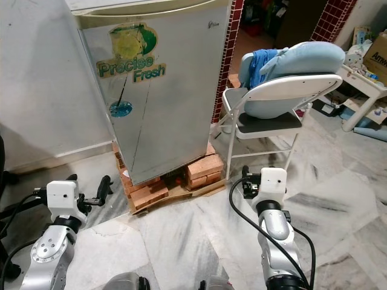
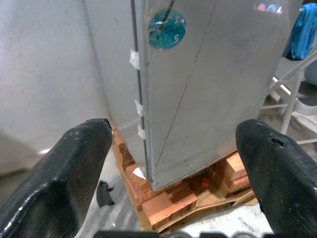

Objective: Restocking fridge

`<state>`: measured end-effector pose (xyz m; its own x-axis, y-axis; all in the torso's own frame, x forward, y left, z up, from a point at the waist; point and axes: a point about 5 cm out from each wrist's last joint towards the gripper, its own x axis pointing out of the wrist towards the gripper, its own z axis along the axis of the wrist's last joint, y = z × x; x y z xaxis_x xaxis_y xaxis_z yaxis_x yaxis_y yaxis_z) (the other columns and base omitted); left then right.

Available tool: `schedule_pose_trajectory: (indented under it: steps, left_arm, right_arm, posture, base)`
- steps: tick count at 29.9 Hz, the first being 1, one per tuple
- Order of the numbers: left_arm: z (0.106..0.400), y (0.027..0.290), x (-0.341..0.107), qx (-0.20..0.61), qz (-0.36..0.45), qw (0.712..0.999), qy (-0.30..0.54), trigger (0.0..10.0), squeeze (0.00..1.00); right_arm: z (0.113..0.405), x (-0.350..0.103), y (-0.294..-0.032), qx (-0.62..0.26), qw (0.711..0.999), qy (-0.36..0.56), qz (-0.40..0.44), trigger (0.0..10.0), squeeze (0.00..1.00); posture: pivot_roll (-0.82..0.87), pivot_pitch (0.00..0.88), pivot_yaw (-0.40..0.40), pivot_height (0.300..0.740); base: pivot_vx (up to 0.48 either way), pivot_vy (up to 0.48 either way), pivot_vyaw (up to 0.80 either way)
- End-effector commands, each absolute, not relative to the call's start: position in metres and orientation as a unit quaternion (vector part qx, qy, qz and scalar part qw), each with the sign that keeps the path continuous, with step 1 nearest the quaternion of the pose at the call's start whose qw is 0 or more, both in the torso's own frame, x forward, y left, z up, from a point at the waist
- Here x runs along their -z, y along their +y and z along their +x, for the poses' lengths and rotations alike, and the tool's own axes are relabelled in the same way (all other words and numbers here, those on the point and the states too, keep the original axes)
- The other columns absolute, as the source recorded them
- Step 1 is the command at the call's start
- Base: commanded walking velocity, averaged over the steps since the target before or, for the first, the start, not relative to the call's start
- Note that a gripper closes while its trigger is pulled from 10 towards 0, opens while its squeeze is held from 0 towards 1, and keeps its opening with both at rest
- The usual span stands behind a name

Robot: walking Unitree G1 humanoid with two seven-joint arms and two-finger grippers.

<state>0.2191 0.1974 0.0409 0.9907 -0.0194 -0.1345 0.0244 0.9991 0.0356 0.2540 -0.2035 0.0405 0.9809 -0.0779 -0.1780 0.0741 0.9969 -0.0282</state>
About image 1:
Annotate white mini fridge door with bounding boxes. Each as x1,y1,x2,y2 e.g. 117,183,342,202
76,0,235,187

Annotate grey robot left leg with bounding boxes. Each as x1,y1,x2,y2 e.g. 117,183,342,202
104,272,151,290

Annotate grey robot leg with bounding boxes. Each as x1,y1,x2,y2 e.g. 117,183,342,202
195,277,236,290
104,272,151,290

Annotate grey robot right leg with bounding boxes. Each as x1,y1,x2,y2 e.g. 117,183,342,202
195,277,236,290

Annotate white folding chair grey seat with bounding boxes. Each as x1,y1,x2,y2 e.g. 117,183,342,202
215,72,345,181

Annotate blue cloth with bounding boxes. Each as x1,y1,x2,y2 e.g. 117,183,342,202
248,48,279,90

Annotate light blue padded cushion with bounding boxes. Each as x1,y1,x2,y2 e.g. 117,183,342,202
239,41,346,118

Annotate brown cardboard box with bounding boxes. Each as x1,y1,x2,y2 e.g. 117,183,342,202
362,30,387,82

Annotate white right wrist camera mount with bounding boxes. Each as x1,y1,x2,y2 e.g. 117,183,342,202
259,167,288,203

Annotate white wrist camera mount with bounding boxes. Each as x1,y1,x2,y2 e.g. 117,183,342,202
259,167,288,203
47,180,80,224

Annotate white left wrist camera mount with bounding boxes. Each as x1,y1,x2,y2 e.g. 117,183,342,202
47,180,80,224

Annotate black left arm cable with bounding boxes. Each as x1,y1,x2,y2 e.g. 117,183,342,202
0,188,50,289

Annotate white tubular frame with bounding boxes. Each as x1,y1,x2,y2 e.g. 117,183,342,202
339,60,387,134

